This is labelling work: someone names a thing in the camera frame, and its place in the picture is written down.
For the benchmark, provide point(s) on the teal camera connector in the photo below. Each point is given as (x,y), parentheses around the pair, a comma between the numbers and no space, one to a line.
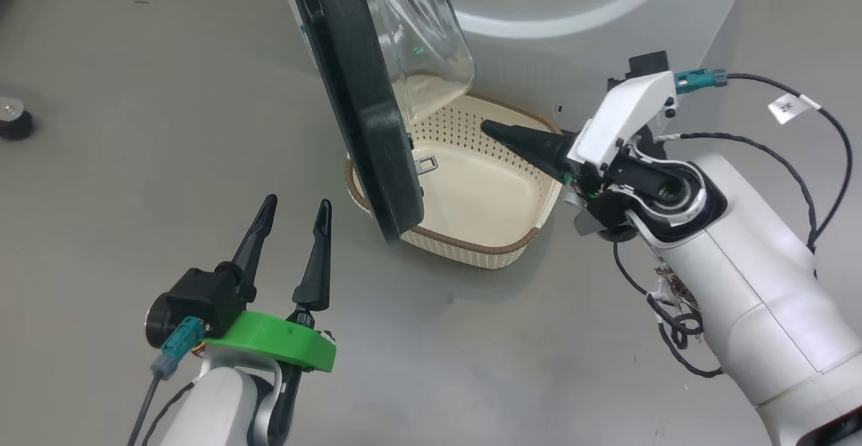
(176,345)
(697,81)

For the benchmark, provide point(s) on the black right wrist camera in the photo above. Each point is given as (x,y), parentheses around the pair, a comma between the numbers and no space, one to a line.
(646,63)

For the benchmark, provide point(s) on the cream perforated laundry basket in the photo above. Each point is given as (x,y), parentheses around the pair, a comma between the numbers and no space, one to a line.
(485,197)

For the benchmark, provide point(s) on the teal left camera connector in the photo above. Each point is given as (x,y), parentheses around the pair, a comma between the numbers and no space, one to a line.
(176,345)

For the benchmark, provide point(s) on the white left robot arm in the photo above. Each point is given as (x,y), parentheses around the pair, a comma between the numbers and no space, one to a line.
(215,405)

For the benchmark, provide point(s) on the black caster foot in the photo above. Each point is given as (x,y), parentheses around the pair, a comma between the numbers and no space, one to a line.
(15,122)

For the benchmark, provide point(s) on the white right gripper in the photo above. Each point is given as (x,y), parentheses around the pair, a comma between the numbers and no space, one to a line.
(623,116)

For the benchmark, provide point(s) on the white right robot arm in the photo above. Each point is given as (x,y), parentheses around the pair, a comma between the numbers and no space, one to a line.
(754,298)

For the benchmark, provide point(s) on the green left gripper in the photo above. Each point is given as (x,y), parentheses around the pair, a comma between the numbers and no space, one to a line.
(276,341)

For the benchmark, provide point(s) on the teal right camera connector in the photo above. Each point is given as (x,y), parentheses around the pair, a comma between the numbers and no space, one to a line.
(697,81)

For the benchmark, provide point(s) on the white washing machine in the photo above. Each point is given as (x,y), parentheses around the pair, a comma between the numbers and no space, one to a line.
(606,42)

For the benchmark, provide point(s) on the washing machine door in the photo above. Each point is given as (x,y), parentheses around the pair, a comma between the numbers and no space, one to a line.
(363,96)

